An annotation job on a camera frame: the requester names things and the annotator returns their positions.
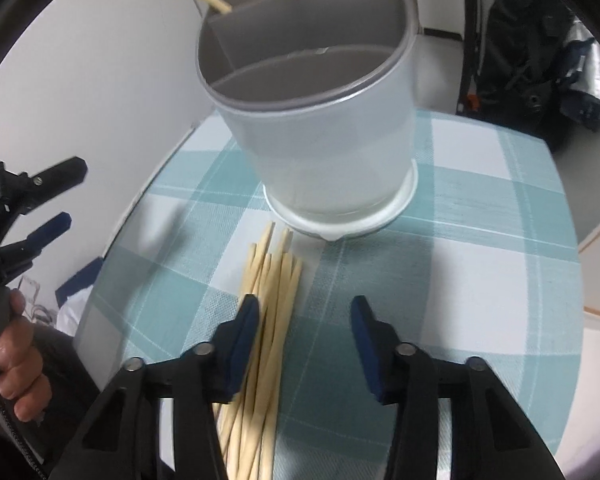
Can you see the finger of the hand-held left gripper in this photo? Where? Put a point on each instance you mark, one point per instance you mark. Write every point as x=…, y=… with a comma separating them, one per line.
x=55, y=175
x=52, y=226

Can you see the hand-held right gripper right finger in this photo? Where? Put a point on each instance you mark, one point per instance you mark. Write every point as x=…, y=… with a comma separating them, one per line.
x=365, y=342

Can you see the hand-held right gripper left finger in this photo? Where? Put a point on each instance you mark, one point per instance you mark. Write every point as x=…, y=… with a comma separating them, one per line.
x=245, y=332

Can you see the pile of wooden chopsticks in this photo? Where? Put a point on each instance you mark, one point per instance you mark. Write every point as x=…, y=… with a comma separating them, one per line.
x=275, y=310

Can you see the white round utensil holder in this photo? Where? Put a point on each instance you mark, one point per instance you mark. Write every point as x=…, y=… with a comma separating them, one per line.
x=330, y=135

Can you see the person's left hand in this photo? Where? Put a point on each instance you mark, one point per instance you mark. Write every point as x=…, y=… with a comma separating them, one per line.
x=22, y=365

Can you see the dark blue box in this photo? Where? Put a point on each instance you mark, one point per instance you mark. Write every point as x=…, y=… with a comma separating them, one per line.
x=80, y=280

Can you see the white plastic bag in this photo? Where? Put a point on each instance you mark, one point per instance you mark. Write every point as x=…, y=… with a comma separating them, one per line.
x=70, y=316

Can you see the teal checked tablecloth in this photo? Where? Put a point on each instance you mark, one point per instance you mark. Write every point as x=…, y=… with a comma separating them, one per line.
x=480, y=260

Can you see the person's dark trouser leg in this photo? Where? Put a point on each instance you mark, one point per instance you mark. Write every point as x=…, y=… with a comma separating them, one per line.
x=62, y=375

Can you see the black backpack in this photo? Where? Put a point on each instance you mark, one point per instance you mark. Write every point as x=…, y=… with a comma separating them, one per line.
x=520, y=60

